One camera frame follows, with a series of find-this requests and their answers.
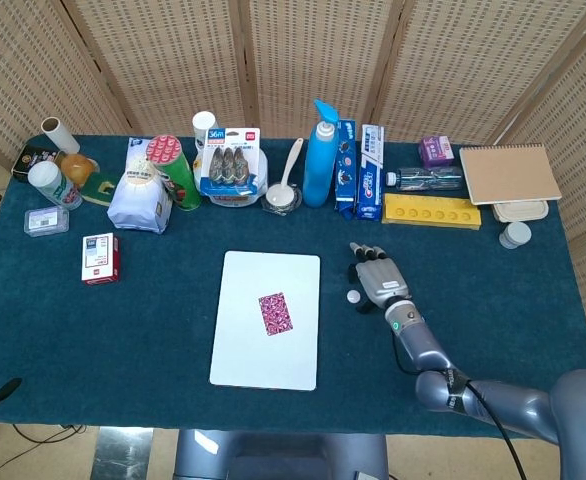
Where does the black tin box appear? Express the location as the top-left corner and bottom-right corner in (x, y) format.
(11, 143), (59, 184)

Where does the white lidded snack can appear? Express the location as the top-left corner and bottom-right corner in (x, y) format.
(27, 160), (83, 211)

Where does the Crest toothpaste box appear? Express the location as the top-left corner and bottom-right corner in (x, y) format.
(355, 123), (386, 221)

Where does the cardboard tube roll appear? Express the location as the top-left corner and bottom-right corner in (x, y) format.
(40, 116), (81, 155)

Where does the white plastic spoon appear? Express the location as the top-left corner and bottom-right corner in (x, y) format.
(265, 137), (305, 207)

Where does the white rectangular board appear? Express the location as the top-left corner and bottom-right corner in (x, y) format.
(208, 250), (322, 392)

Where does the pale paper flour bag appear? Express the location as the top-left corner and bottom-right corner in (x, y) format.
(106, 137), (174, 235)

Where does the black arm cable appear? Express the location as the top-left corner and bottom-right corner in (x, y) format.
(391, 324), (527, 480)

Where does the clear water bottle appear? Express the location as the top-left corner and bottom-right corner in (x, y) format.
(385, 166), (465, 193)

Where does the orange round fruit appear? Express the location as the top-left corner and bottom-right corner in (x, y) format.
(60, 153), (97, 184)

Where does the green Pringles can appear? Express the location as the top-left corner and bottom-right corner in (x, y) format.
(145, 134), (203, 212)

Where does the small purple box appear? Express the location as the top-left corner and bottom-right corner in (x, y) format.
(419, 135), (457, 169)

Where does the small grey white jar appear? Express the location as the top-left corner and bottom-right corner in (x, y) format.
(498, 221), (533, 250)

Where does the brown spiral notebook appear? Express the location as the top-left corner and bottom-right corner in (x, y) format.
(458, 143), (563, 207)

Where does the red white card box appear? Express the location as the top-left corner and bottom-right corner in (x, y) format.
(81, 232), (122, 287)

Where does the teal table cloth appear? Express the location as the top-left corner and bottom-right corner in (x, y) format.
(0, 133), (586, 440)

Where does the tape rolls blister pack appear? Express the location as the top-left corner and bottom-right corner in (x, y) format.
(199, 126), (262, 197)

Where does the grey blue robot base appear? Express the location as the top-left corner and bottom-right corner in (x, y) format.
(173, 428), (390, 480)

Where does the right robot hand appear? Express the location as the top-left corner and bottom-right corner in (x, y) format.
(347, 241), (414, 315)

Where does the shiny metal table leg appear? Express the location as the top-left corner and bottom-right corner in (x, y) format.
(94, 426), (155, 480)

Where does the dark patterned small bowl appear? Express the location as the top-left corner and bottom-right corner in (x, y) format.
(262, 183), (304, 217)

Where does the white bottle behind pack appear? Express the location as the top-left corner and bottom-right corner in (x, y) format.
(191, 111), (218, 151)

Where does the yellow mold tray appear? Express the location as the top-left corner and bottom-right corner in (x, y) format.
(381, 193), (482, 231)

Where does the green yellow sponge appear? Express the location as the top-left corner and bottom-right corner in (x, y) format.
(80, 169), (122, 207)

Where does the pink patterned card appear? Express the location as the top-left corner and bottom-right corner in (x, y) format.
(258, 293), (294, 338)

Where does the woven folding screen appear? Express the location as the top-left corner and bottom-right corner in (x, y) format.
(0, 0), (586, 381)

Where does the blue Oreo box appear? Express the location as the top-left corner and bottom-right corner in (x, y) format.
(333, 118), (359, 221)

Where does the small clear plastic box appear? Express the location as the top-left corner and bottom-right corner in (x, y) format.
(23, 205), (70, 238)

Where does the blue squeeze bottle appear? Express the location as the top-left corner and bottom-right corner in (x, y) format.
(301, 98), (341, 209)

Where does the beige lunch box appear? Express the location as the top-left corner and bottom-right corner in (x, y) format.
(490, 198), (550, 224)

